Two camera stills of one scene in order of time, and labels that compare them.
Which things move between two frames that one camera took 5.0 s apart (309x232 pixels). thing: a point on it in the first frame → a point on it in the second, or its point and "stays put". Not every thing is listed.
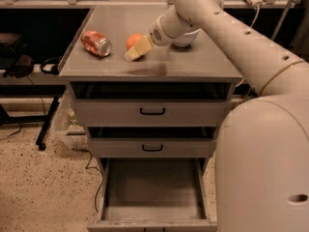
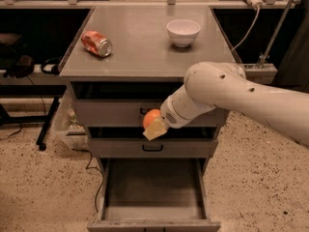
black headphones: x=54 y=61 stays put
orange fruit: x=131 y=40 → x=150 y=116
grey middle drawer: x=153 y=141 stays put
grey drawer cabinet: x=152 y=121 stays put
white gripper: x=156 y=35 → x=169 y=113
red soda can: x=97 y=43 stays put
